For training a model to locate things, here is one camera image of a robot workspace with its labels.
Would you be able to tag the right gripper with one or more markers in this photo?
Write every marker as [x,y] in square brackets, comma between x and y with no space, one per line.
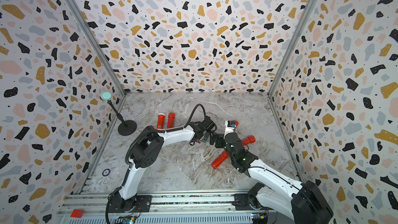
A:
[222,140]

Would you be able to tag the red flashlight white rim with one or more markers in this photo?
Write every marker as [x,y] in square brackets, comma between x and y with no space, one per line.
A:
[160,122]

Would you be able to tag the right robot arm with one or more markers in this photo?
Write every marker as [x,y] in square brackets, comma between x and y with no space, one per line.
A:
[301,202]

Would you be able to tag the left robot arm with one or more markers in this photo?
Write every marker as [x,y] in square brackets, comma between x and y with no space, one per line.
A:
[144,151]

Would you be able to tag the microphone stand green head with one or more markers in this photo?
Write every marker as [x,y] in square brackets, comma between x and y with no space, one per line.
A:
[126,127]

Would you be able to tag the round marker sticker left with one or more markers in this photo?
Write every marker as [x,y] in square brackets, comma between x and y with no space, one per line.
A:
[106,172]

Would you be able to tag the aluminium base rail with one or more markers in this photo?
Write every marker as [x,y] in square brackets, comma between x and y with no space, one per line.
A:
[171,207]

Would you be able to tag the red block on rail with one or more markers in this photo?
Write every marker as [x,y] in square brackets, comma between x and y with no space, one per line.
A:
[77,213]

